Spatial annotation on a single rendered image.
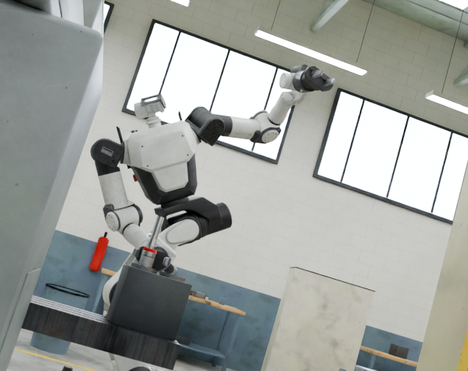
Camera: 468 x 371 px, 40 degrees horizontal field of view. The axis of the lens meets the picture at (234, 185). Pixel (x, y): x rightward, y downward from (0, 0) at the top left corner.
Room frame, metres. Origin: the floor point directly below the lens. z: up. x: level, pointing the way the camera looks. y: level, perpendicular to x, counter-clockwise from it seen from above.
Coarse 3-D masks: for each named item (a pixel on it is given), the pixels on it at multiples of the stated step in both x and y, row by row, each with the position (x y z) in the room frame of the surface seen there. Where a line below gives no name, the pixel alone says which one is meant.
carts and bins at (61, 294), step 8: (48, 288) 6.80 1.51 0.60; (56, 288) 6.73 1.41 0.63; (64, 288) 7.17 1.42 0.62; (48, 296) 6.78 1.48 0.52; (56, 296) 6.73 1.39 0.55; (64, 296) 6.73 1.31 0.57; (72, 296) 6.75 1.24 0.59; (80, 296) 6.79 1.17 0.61; (88, 296) 6.91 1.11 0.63; (64, 304) 6.74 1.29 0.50; (72, 304) 6.77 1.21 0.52; (80, 304) 6.84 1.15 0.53; (32, 336) 6.86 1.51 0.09; (40, 336) 6.77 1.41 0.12; (48, 336) 6.75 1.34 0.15; (32, 344) 6.82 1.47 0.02; (40, 344) 6.77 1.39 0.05; (48, 344) 6.76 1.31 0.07; (56, 344) 6.78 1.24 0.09; (64, 344) 6.85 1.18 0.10; (48, 352) 6.77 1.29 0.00; (56, 352) 6.80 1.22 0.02; (64, 352) 6.89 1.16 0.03; (360, 368) 4.50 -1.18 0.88; (368, 368) 4.59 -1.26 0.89
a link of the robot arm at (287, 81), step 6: (294, 66) 2.56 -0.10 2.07; (300, 66) 2.49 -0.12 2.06; (306, 66) 2.49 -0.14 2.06; (294, 72) 2.55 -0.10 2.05; (282, 78) 2.54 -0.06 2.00; (288, 78) 2.51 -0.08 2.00; (294, 78) 2.48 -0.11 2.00; (282, 84) 2.54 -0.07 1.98; (288, 84) 2.52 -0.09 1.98; (294, 84) 2.48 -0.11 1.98; (294, 90) 2.55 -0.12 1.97
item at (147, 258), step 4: (144, 252) 2.16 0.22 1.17; (148, 252) 2.16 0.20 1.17; (152, 252) 2.16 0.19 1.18; (144, 256) 2.16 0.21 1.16; (148, 256) 2.16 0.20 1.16; (152, 256) 2.17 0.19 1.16; (140, 260) 2.17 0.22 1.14; (144, 260) 2.16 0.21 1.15; (148, 260) 2.16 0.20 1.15; (152, 260) 2.17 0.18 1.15; (140, 264) 2.16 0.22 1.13; (144, 264) 2.16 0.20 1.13; (148, 264) 2.16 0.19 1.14; (152, 264) 2.18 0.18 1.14
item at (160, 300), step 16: (128, 272) 2.11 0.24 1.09; (144, 272) 2.12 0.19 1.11; (160, 272) 2.19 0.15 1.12; (128, 288) 2.11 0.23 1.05; (144, 288) 2.13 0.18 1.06; (160, 288) 2.14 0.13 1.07; (176, 288) 2.16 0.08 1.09; (112, 304) 2.19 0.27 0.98; (128, 304) 2.12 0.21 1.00; (144, 304) 2.13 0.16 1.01; (160, 304) 2.15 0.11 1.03; (176, 304) 2.16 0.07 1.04; (112, 320) 2.11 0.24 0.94; (128, 320) 2.12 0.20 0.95; (144, 320) 2.14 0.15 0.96; (160, 320) 2.15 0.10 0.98; (176, 320) 2.17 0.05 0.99; (160, 336) 2.16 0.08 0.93; (176, 336) 2.17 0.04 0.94
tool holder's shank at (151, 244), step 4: (160, 216) 2.17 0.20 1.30; (156, 220) 2.18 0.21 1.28; (160, 220) 2.17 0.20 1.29; (156, 224) 2.17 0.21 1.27; (160, 224) 2.17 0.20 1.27; (156, 228) 2.17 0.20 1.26; (152, 232) 2.18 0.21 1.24; (156, 232) 2.17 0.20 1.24; (152, 236) 2.17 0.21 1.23; (156, 236) 2.17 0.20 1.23; (152, 240) 2.17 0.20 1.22; (156, 240) 2.18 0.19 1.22; (148, 244) 2.17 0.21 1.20; (152, 244) 2.17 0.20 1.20; (156, 244) 2.18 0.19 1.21; (152, 248) 2.17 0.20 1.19
